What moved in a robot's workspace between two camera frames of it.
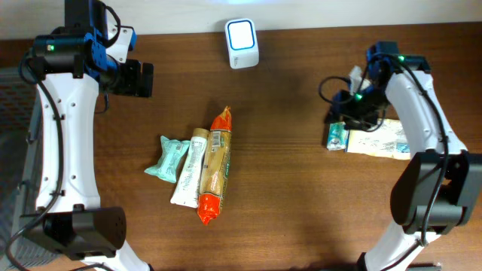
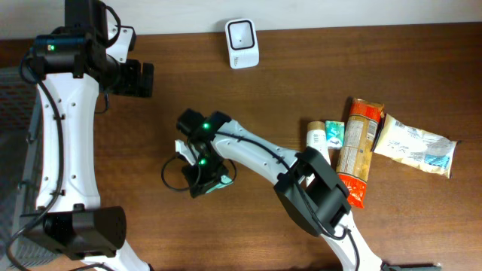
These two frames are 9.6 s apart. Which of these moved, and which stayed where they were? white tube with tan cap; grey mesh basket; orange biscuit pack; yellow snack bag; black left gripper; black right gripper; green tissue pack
Moved: yellow snack bag; white tube with tan cap; orange biscuit pack; black right gripper
Stayed: black left gripper; green tissue pack; grey mesh basket
